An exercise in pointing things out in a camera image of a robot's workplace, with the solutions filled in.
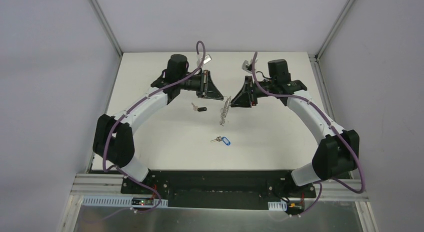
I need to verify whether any key with black head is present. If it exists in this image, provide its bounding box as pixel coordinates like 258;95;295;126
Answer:
191;103;208;112

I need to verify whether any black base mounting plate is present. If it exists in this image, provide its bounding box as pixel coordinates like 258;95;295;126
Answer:
142;170;317;210

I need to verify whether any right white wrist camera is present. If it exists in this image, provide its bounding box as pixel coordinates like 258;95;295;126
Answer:
241;60;257;74

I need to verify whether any key with blue tag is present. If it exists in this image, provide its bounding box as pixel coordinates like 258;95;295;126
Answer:
211;136;231;146

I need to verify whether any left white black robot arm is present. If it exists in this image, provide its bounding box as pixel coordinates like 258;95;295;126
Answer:
92;54;224;194

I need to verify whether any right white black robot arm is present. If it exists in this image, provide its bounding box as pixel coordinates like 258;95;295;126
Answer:
230;59;360;197

